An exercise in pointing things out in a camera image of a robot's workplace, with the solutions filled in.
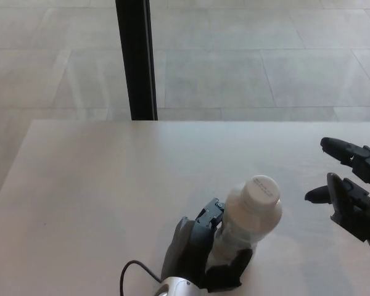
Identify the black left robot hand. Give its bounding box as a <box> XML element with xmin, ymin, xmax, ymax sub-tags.
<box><xmin>160</xmin><ymin>197</ymin><xmax>254</xmax><ymax>293</ymax></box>

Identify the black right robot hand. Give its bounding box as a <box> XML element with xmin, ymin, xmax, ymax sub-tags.
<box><xmin>304</xmin><ymin>137</ymin><xmax>370</xmax><ymax>269</ymax></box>

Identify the white translucent plastic bottle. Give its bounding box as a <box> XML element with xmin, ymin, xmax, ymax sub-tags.
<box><xmin>207</xmin><ymin>181</ymin><xmax>283</xmax><ymax>266</ymax></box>

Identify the white screw bottle cap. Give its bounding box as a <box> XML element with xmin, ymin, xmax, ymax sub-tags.
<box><xmin>243</xmin><ymin>175</ymin><xmax>281</xmax><ymax>208</ymax></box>

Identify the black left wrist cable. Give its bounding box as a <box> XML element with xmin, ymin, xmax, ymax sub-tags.
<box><xmin>119</xmin><ymin>260</ymin><xmax>163</xmax><ymax>296</ymax></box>

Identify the black window frame post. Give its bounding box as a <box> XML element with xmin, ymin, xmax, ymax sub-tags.
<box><xmin>115</xmin><ymin>0</ymin><xmax>158</xmax><ymax>121</ymax></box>

